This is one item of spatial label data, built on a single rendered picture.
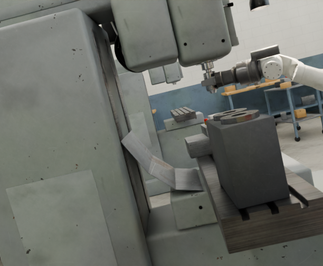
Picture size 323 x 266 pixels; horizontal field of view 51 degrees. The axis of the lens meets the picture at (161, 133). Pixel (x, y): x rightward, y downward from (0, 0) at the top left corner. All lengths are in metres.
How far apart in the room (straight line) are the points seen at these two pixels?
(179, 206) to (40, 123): 0.54
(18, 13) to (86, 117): 0.45
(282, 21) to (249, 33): 0.76
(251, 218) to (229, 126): 0.20
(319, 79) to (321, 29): 7.32
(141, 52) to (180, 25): 0.16
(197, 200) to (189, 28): 0.60
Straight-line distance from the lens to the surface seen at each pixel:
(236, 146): 0.76
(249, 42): 8.08
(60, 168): 1.18
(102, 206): 1.18
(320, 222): 0.82
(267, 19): 8.24
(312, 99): 7.79
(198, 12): 1.25
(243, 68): 1.26
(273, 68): 1.23
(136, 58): 1.21
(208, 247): 1.30
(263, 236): 0.79
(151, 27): 1.22
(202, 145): 1.39
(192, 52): 1.23
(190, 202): 1.22
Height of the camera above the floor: 1.24
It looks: 7 degrees down
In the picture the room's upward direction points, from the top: 14 degrees counter-clockwise
